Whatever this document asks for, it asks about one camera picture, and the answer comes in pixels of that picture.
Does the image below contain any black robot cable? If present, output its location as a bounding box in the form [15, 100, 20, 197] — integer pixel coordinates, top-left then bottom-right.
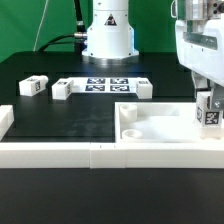
[37, 0, 88, 53]

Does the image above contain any white left fence piece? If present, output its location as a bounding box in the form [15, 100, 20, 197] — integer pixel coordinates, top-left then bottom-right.
[0, 105, 14, 141]

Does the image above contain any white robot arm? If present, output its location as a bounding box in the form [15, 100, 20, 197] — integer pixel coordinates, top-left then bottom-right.
[82, 0, 224, 110]

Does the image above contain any white square table top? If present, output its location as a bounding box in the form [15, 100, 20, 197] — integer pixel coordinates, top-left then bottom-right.
[114, 102, 224, 143]

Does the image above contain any white sheet with fiducial markers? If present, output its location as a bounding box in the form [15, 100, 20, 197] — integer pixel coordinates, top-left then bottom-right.
[72, 77, 136, 93]

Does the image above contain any thin white cable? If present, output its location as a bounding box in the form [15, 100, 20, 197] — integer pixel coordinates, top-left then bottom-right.
[32, 0, 50, 53]

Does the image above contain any white front fence bar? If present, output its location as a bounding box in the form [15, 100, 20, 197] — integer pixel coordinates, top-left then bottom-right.
[0, 143, 224, 169]

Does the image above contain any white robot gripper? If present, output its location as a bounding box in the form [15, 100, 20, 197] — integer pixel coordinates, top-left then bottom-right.
[175, 19, 224, 110]

